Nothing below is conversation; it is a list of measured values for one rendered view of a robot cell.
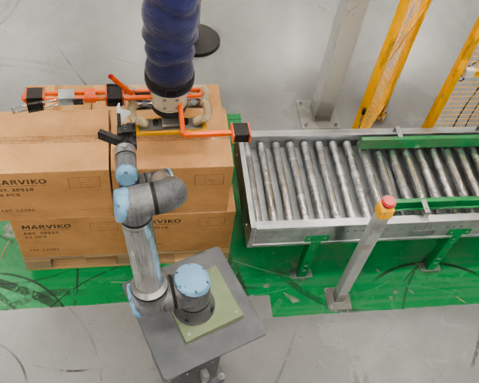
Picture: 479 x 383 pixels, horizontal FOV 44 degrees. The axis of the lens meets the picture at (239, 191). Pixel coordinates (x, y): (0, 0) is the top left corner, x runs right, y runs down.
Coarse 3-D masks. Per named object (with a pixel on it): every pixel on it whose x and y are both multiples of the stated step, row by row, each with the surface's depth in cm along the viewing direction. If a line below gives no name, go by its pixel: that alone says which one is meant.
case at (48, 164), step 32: (0, 128) 294; (32, 128) 296; (64, 128) 298; (96, 128) 300; (0, 160) 282; (32, 160) 284; (64, 160) 286; (96, 160) 288; (0, 192) 289; (32, 192) 293; (64, 192) 296; (96, 192) 299
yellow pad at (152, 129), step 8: (152, 120) 281; (160, 120) 281; (184, 120) 280; (136, 128) 277; (144, 128) 277; (152, 128) 278; (160, 128) 278; (168, 128) 279; (176, 128) 279; (192, 128) 281; (200, 128) 282
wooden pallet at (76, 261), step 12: (168, 252) 355; (180, 252) 356; (192, 252) 369; (228, 252) 363; (36, 264) 349; (48, 264) 350; (60, 264) 355; (72, 264) 356; (84, 264) 357; (96, 264) 358; (108, 264) 359; (120, 264) 360
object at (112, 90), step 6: (108, 84) 273; (114, 84) 274; (108, 90) 272; (114, 90) 273; (120, 90) 273; (108, 96) 270; (114, 96) 271; (120, 96) 271; (108, 102) 271; (114, 102) 272; (120, 102) 272
